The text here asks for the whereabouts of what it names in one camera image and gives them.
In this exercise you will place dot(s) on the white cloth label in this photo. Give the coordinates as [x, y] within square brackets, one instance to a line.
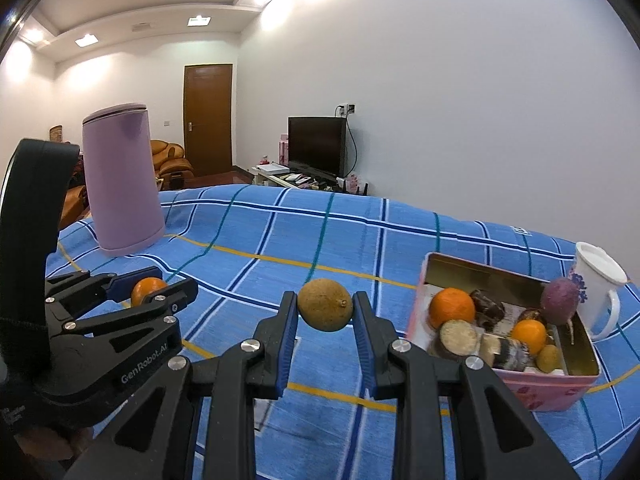
[264, 415]

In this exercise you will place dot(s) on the black router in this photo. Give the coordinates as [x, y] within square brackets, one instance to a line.
[355, 189]

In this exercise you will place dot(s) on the person's left hand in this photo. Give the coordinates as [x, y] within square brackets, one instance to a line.
[50, 442]

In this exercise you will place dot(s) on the cut taro piece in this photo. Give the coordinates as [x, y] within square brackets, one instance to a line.
[507, 352]
[457, 337]

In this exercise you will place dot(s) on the black television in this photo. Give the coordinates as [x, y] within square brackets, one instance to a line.
[317, 145]

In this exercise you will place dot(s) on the ceiling vent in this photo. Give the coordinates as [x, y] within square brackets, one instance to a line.
[141, 26]

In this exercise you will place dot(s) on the square ceiling light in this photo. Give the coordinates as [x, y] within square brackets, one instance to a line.
[86, 39]
[199, 21]

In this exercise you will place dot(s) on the dark brown taro chunk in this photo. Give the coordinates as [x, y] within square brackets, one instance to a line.
[487, 305]

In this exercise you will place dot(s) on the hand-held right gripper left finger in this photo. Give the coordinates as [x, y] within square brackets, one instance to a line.
[287, 355]

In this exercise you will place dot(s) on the wall socket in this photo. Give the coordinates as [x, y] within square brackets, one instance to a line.
[346, 109]

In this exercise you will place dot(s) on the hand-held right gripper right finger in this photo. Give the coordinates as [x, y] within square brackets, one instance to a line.
[364, 355]

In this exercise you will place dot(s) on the pink tin box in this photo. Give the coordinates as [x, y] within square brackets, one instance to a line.
[540, 392]

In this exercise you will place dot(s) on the brown wooden door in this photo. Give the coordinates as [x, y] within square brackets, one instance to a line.
[208, 120]

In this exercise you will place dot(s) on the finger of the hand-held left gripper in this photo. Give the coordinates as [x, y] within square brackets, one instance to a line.
[170, 297]
[122, 282]

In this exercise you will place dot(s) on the white flat box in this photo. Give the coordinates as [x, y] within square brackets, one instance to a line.
[272, 167]

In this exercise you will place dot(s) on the purple electric kettle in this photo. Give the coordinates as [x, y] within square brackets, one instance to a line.
[122, 185]

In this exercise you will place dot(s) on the small orange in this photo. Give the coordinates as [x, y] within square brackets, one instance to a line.
[145, 290]

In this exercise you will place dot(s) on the white television stand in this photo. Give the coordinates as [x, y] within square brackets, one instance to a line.
[270, 177]

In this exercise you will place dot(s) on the purple radish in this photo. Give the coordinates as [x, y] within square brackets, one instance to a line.
[560, 297]

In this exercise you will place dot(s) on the white floral mug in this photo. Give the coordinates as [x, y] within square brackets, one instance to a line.
[595, 285]

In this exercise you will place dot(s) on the blue plaid blanket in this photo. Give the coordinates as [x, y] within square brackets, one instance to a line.
[325, 230]

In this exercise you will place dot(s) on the orange leather armchair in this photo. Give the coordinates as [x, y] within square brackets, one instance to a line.
[170, 162]

